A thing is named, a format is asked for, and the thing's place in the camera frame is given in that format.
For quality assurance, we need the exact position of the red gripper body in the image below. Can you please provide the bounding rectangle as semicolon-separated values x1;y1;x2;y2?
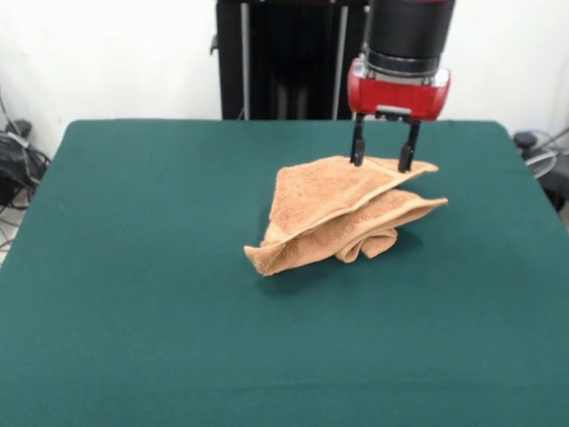
346;56;452;123

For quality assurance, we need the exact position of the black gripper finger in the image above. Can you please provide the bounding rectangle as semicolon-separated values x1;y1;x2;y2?
349;111;368;168
397;119;422;174

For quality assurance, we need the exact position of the orange terry towel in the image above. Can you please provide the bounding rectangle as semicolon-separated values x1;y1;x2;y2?
243;155;449;278

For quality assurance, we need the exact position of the dark green table cloth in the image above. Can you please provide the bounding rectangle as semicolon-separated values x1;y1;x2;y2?
0;118;569;427

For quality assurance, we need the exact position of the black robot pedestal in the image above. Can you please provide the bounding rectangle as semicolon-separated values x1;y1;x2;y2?
209;0;370;121

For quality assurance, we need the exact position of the black cable tangle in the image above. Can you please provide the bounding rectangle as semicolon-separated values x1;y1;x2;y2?
0;88;52;263

